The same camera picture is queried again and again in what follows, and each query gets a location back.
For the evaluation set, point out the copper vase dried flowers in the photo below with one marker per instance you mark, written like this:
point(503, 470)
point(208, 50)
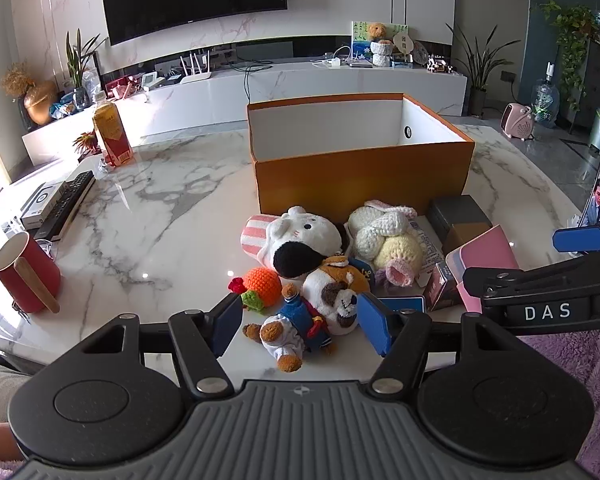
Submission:
point(40, 105)

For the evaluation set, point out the brown teddy bear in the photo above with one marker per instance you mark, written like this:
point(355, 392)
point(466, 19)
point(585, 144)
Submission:
point(377, 31)

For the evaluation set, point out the red gift boxes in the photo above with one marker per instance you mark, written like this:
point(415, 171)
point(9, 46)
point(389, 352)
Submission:
point(122, 89)

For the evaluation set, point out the blue tin box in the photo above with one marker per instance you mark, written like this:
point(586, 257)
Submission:
point(401, 61)

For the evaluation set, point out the sailor bear plush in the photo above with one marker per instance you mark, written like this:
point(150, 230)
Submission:
point(295, 322)

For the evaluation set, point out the red grey card box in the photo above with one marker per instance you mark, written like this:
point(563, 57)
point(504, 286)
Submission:
point(440, 290)

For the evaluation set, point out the pink notebook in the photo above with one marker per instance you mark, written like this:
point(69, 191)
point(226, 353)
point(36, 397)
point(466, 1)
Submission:
point(485, 250)

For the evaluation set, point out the pink heater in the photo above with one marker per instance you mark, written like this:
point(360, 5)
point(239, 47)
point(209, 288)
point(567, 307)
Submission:
point(516, 121)

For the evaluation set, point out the person's leg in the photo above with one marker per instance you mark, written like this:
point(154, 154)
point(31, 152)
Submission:
point(0, 385)

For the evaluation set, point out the decorative plate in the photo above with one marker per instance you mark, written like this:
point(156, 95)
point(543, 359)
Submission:
point(421, 52)

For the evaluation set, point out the blue card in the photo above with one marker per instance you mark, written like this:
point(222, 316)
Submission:
point(405, 303)

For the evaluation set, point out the white flat box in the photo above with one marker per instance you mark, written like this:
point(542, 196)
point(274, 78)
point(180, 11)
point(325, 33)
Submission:
point(40, 205)

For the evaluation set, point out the white yellow crochet bunny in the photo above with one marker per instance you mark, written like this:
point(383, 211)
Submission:
point(385, 240)

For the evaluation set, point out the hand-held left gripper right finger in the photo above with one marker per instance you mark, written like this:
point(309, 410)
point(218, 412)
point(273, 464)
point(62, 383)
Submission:
point(375, 325)

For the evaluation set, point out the black remote control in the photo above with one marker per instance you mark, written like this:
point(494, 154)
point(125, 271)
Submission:
point(67, 202)

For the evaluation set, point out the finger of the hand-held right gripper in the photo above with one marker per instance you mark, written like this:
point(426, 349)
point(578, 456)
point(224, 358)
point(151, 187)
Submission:
point(577, 240)
point(520, 280)

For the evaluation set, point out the small white display device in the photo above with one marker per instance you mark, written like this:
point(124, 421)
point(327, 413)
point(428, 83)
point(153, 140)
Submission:
point(151, 81)

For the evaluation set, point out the water jug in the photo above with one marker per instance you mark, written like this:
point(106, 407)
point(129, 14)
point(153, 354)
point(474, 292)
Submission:
point(545, 102)

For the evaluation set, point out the silver laptop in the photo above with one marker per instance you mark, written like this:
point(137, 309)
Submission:
point(361, 64)

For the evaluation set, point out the dark cabinet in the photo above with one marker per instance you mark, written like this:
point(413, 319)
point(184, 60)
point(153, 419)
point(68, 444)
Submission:
point(597, 80)

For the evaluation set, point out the brown white dog plush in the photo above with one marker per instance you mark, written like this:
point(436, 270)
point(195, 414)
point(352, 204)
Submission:
point(337, 292)

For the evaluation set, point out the white router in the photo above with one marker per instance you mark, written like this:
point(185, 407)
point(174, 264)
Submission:
point(197, 74)

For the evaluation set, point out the teddy bear in basket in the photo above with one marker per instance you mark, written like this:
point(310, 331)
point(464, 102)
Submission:
point(382, 54)

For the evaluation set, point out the white black dog plush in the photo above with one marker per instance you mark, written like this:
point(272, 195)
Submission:
point(300, 240)

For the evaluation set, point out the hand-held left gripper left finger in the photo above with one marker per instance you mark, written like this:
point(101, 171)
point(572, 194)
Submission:
point(227, 322)

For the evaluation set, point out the green plant glass vase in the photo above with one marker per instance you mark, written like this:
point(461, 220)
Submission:
point(80, 90)

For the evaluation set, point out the printed white packet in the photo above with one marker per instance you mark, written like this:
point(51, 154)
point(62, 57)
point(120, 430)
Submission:
point(427, 247)

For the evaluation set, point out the small red plant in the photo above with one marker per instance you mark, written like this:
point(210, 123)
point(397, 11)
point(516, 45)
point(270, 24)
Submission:
point(86, 144)

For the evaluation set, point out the tall potted plant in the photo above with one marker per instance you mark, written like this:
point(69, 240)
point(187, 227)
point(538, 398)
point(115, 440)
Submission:
point(477, 100)

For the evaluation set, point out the green blue painting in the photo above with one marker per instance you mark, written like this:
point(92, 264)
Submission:
point(360, 40)

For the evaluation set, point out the orange crochet toy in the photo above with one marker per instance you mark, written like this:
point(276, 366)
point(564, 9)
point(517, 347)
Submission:
point(262, 285)

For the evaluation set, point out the white marble tv console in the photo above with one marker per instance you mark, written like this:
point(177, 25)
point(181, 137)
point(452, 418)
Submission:
point(330, 85)

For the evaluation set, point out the trailing green plant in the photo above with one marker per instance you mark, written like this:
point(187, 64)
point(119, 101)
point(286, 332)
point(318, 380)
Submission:
point(572, 25)

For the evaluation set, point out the dark brown small box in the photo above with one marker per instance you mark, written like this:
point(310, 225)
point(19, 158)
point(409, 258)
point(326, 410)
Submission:
point(457, 210)

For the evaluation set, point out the black white cow toy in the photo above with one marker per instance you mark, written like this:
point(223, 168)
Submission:
point(439, 65)

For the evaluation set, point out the orange cardboard box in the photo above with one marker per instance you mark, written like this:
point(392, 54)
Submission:
point(360, 180)

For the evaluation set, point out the round paper fan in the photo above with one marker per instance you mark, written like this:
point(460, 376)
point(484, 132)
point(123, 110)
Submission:
point(402, 42)

